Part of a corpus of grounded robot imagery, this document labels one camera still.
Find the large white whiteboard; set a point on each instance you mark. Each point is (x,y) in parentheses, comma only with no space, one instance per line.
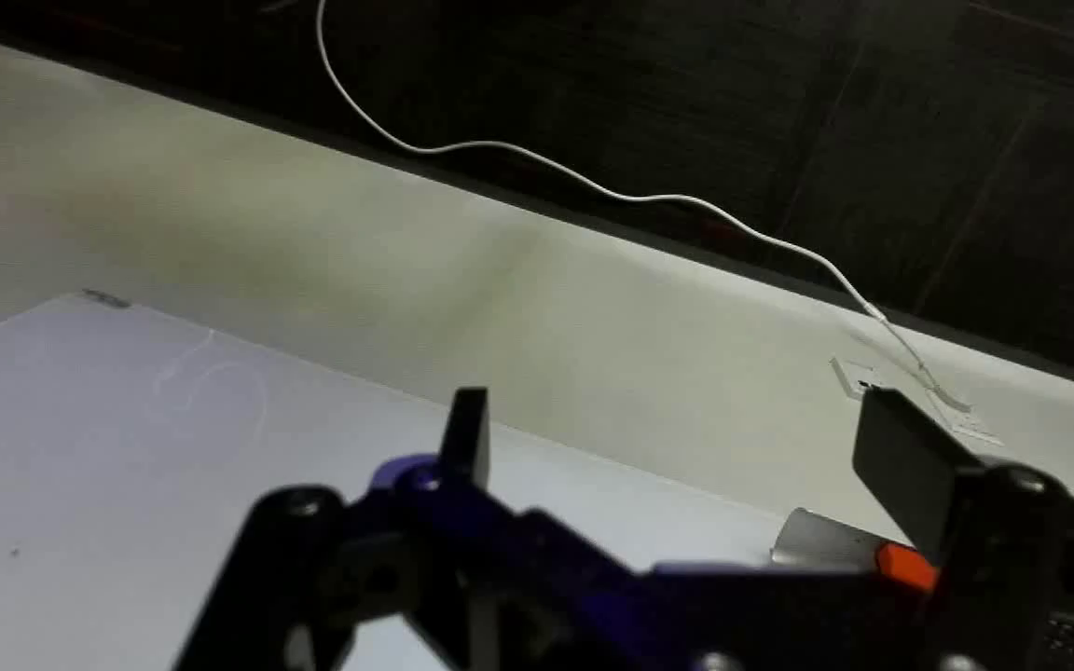
(92,499)

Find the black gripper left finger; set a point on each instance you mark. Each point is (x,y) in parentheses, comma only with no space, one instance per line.
(465,435)

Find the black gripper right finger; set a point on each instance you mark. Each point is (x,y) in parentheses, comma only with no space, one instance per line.
(903,466)

